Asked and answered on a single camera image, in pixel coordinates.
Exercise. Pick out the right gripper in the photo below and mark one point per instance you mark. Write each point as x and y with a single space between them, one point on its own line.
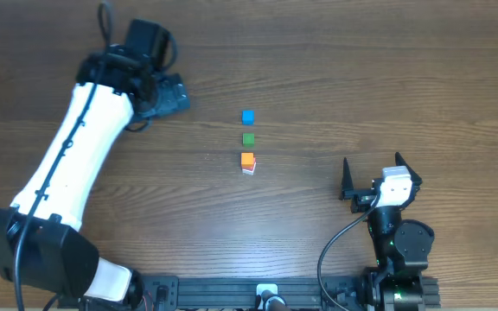
363 200

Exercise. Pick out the orange cube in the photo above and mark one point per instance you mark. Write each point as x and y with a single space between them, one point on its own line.
247 159

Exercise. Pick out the green cube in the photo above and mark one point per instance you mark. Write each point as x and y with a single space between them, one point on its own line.
248 139

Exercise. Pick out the blue cube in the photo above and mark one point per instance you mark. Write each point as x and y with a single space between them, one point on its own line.
248 117

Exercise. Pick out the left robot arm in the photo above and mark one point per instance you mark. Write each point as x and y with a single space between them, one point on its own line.
102 125

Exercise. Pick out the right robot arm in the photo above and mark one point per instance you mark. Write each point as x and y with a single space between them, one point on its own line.
411 244

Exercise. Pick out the red cube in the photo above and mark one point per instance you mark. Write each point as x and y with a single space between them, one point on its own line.
255 164

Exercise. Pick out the white cube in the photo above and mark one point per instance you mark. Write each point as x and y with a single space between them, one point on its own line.
249 172

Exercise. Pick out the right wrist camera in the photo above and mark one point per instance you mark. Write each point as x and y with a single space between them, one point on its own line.
395 186

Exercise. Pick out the mounting rail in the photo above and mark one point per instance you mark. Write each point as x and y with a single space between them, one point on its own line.
223 293

